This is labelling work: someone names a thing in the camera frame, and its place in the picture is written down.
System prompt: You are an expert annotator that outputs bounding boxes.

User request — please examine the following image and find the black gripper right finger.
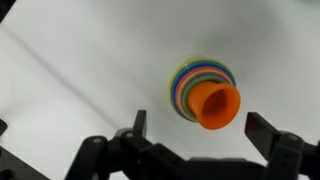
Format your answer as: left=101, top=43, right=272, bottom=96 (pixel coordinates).
left=244, top=111, right=320, bottom=180

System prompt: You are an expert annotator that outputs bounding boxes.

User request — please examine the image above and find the stack of multicoloured bowls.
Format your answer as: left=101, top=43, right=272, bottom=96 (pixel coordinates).
left=167, top=57, right=238, bottom=123

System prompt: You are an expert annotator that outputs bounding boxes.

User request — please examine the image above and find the small orange plastic bowl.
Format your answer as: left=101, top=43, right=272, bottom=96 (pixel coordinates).
left=187, top=81, right=242, bottom=131

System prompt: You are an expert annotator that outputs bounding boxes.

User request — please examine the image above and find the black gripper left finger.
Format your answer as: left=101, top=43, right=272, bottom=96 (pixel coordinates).
left=64, top=109, right=201, bottom=180

